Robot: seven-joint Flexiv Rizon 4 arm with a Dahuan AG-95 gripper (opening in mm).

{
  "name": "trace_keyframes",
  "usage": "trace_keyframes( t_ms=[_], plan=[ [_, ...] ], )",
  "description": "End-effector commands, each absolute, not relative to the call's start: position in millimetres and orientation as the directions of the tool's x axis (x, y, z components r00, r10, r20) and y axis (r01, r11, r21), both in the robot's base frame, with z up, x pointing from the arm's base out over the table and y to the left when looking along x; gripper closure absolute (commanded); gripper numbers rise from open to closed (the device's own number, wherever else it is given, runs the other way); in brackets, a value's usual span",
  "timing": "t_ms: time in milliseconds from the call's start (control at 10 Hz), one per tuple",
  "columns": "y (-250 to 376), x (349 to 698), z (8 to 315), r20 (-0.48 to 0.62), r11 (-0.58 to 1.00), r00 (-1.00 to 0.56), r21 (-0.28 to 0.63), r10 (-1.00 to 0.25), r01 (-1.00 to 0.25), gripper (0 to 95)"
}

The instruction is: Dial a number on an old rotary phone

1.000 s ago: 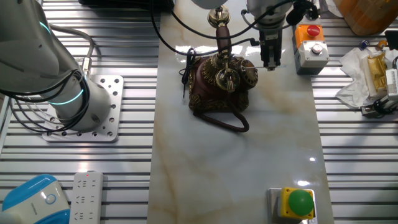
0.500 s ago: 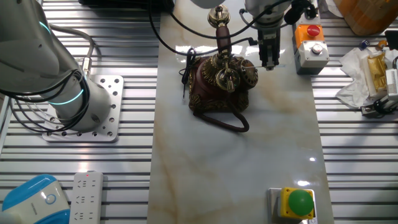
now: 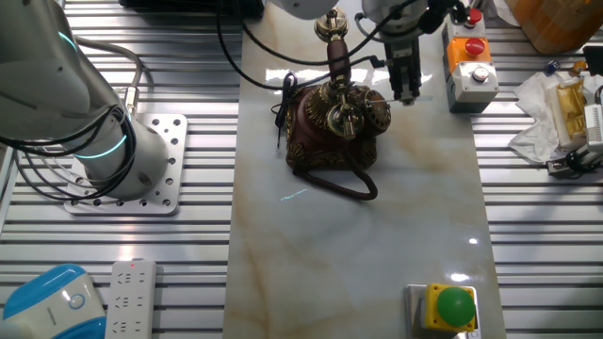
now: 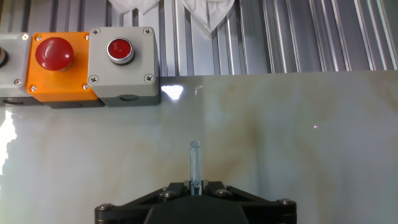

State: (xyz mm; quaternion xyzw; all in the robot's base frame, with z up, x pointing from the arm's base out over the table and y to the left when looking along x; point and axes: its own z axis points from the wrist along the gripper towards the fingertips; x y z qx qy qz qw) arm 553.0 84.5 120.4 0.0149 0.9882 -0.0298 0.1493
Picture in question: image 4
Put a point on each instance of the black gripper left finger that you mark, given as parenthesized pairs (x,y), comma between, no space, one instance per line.
(113,216)

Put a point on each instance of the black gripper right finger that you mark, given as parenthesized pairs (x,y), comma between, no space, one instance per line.
(276,214)

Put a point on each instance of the orange box red mushroom button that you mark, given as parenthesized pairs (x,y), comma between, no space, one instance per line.
(77,84)

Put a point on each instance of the crumpled white tissue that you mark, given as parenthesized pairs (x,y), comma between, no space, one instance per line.
(208,15)

